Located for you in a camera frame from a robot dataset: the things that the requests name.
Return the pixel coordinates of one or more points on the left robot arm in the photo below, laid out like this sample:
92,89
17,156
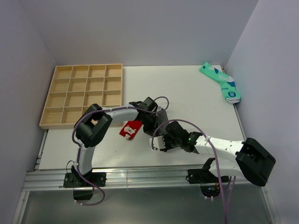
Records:
91,128

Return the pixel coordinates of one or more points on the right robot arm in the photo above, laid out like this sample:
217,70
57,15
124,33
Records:
247,159

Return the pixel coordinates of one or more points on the aluminium frame rail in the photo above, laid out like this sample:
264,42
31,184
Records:
116,178

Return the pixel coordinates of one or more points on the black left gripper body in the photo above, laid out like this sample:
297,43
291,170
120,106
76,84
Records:
149,123

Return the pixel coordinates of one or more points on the mint green patterned sock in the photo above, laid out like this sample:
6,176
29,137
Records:
227,84

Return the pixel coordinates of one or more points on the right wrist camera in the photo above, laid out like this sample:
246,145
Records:
157,143

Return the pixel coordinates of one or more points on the wooden compartment tray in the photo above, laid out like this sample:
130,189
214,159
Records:
76,87

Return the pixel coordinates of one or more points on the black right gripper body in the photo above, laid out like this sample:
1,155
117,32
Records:
170,143

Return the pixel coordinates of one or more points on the red Santa sock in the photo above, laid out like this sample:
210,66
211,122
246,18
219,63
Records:
130,129

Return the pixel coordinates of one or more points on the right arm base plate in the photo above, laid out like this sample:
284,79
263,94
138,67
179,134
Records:
200,175

